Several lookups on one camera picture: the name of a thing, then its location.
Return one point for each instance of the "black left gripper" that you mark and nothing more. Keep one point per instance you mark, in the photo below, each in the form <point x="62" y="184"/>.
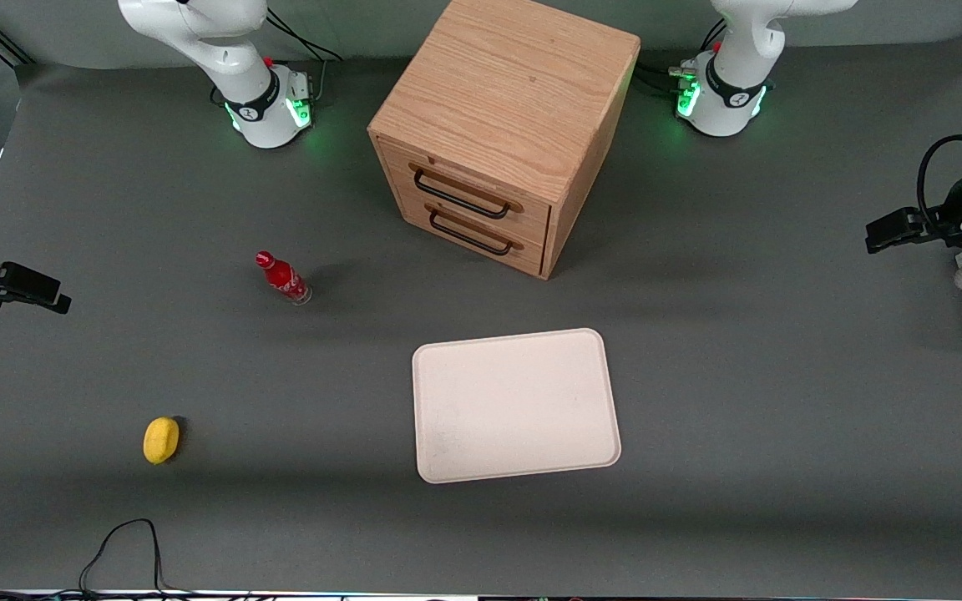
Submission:
<point x="942" y="226"/>

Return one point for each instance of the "cream plastic tray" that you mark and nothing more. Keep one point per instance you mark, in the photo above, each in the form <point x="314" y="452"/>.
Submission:
<point x="514" y="405"/>

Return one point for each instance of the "grey table cover sheet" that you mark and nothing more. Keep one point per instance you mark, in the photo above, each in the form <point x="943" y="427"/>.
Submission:
<point x="197" y="209"/>

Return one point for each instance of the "yellow lemon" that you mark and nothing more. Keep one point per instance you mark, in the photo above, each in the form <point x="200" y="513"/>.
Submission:
<point x="160" y="440"/>

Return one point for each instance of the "red cola bottle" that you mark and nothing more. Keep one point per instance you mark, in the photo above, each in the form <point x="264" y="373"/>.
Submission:
<point x="284" y="279"/>

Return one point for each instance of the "wooden drawer front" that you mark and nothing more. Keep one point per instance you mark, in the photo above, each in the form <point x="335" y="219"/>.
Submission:
<point x="531" y="219"/>
<point x="448" y="242"/>

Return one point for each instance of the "wooden two-drawer cabinet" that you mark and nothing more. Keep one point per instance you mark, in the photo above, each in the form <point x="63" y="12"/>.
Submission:
<point x="514" y="92"/>

